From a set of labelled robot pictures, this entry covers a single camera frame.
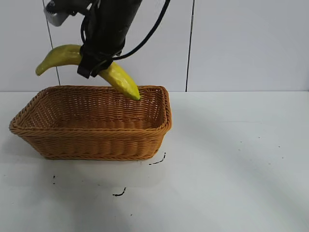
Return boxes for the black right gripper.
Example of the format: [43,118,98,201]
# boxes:
[77,0,142,79]

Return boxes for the thin black cable bundle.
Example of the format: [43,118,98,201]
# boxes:
[80,0,102,50]

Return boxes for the yellow banana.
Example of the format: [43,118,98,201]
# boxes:
[35,44,141,101]

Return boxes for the brown woven wicker basket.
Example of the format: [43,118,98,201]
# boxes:
[9,84,172,162]

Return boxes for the thick black cable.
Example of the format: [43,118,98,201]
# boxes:
[112,0,171,61]

